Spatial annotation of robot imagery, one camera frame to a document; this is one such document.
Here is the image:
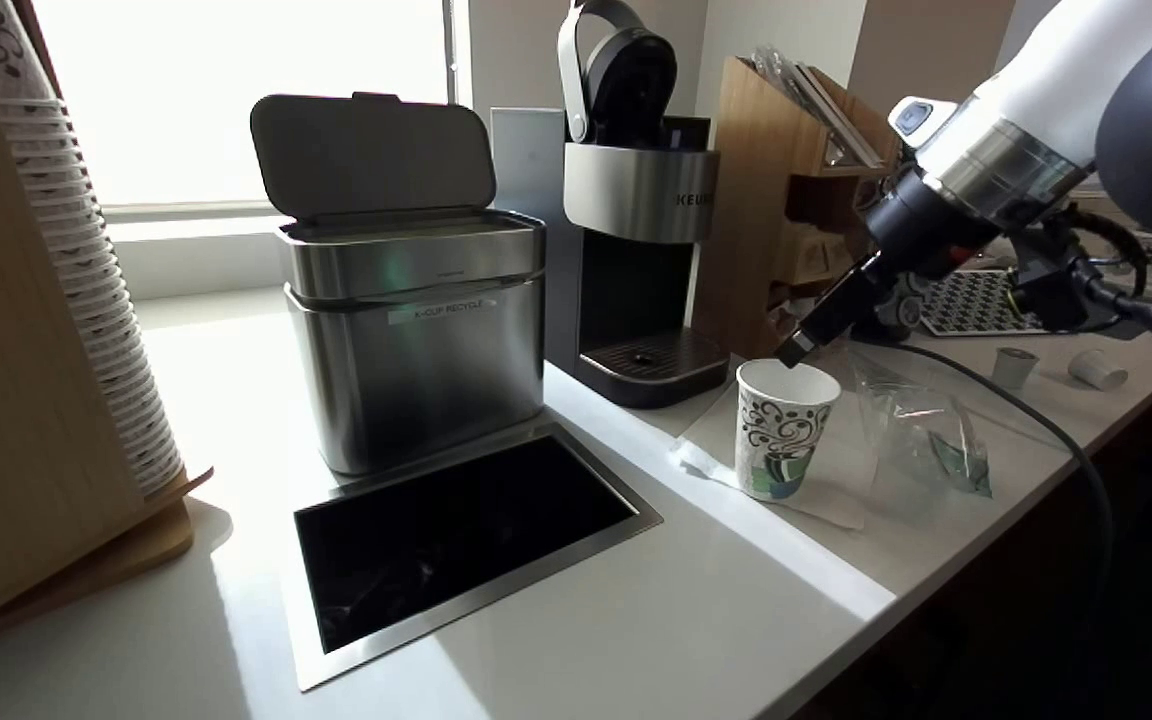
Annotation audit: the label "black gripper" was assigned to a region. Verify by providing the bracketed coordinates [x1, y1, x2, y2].
[773, 169, 1009, 371]

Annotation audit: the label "printed white paper cup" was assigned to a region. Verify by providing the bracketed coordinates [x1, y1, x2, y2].
[732, 355, 842, 502]

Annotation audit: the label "dark counter base cabinet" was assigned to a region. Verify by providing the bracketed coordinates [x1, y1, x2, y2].
[801, 353, 1152, 720]

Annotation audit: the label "steel framed counter waste chute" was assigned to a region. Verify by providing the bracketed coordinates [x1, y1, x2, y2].
[267, 419, 666, 695]

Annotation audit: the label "wooden cup dispenser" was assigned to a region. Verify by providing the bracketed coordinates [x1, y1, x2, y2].
[0, 0, 217, 652]

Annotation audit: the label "clear zip bag green seal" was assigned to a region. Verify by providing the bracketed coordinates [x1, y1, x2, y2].
[841, 355, 1000, 515]

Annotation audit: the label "white paper napkin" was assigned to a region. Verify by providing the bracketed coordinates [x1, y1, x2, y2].
[666, 383, 920, 537]

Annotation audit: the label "black silver pod coffee machine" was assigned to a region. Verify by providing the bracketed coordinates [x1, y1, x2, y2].
[488, 0, 741, 411]

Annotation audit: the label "clear plastic wrapped packets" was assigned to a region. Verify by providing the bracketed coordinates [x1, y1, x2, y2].
[747, 42, 823, 112]

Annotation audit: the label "steel trash bin with lid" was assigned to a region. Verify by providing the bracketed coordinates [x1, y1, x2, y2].
[248, 87, 550, 480]

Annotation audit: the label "bright window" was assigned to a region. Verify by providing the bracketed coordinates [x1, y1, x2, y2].
[32, 0, 471, 224]

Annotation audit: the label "stack of paper cups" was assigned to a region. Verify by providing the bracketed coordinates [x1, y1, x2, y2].
[0, 0, 190, 502]

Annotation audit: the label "dark power cable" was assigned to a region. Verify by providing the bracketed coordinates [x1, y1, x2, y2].
[866, 334, 1118, 645]

